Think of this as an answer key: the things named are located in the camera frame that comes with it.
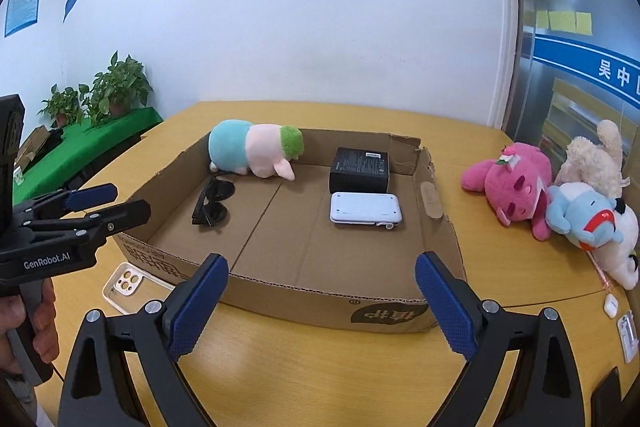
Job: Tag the yellow sticky note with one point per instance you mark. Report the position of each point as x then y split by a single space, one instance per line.
584 23
562 21
543 20

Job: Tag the black sunglasses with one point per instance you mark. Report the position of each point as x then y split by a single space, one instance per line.
215 202

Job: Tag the yellow wooden shelf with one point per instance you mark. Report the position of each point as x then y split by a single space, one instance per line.
575 117

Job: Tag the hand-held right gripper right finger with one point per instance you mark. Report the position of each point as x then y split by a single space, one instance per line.
442 307

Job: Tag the blue wall poster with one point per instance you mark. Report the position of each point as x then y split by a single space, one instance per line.
22 4

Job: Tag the small potted green plant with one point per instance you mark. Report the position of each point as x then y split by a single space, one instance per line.
62 104

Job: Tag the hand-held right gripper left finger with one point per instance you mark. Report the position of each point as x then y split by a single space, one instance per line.
200 307

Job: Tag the person's left hand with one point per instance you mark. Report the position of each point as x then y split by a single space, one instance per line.
45 322

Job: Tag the cream plush toy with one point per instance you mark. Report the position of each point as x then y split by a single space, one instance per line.
595 162

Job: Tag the green covered side table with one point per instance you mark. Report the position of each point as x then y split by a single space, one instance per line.
90 142

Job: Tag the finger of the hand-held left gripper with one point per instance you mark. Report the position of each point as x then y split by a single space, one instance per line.
92 197
125 214

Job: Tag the light blue plush toy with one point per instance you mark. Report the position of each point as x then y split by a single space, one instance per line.
580 212

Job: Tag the large potted green plant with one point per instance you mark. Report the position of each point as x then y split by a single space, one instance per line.
120 87

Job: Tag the pink bear plush toy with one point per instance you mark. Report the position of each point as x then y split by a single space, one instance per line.
515 192

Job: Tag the white rectangular device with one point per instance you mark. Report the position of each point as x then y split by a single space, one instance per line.
365 209

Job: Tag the yellow wooden desktop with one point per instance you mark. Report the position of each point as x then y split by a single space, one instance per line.
325 372

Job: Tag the white rectangular gadget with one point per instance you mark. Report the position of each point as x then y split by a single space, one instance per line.
629 338

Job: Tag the white black spotted plush toy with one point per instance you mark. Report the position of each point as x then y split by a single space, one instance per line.
622 252

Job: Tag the black rectangular box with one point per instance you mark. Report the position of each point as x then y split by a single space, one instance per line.
360 169

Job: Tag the black flat object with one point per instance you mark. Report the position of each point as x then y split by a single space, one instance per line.
607 399

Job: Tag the teal and pink plush toy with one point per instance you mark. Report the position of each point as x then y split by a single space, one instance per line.
250 149

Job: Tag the small brown cardboard box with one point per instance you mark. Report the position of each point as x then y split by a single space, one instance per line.
35 147

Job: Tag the blue banner strip sign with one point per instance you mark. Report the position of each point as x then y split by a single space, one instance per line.
590 62

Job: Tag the cream phone case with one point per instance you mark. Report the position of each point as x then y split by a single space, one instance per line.
125 284

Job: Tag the white earbud case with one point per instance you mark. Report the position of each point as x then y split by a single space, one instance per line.
610 306

